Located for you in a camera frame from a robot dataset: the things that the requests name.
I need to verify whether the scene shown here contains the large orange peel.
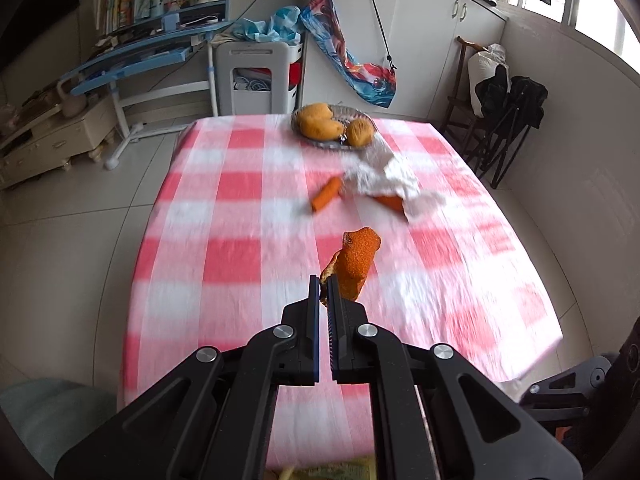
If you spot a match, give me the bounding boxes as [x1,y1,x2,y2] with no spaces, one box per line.
[320,226,381,307]

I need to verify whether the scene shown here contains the orange peel piece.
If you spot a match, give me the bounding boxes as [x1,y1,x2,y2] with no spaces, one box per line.
[310,177,342,214]

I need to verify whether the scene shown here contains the red white checkered tablecloth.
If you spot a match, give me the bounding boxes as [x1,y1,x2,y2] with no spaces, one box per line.
[117,112,565,470]

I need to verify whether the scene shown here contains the orange peel under tissue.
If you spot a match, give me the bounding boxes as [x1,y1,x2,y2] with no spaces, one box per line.
[374,196,404,214]

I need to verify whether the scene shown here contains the small yellow mango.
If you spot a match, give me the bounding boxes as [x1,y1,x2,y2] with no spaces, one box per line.
[346,117,375,148]

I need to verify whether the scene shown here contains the black folding chair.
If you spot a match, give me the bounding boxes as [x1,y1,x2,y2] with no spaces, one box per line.
[466,64,549,190]

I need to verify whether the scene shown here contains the fruit plate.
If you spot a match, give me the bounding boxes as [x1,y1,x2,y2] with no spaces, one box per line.
[291,103,378,150]

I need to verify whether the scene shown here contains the large yellow mango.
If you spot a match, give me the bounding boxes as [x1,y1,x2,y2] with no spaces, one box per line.
[297,103,346,142]

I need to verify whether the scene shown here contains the cream TV cabinet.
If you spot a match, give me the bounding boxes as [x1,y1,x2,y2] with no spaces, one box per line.
[1,96,117,190]

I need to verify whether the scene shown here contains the colourful hanging bag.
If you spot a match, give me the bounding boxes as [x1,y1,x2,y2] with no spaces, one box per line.
[299,0,397,108]

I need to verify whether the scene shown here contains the pink kettlebell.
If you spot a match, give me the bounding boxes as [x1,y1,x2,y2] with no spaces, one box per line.
[56,80,88,119]

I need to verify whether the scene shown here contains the blue study desk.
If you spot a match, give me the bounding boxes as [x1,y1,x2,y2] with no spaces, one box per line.
[58,0,232,170]

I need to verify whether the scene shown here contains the white plastic stool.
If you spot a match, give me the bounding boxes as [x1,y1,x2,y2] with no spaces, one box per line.
[215,41,304,115]

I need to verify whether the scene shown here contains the blue plastic bag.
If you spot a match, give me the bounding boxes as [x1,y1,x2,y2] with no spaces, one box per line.
[231,6,303,46]

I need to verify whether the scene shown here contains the row of books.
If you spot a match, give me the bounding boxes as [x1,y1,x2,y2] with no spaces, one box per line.
[92,0,140,36]

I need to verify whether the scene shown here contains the white wall cabinets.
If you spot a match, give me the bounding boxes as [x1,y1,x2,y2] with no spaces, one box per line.
[299,0,506,122]

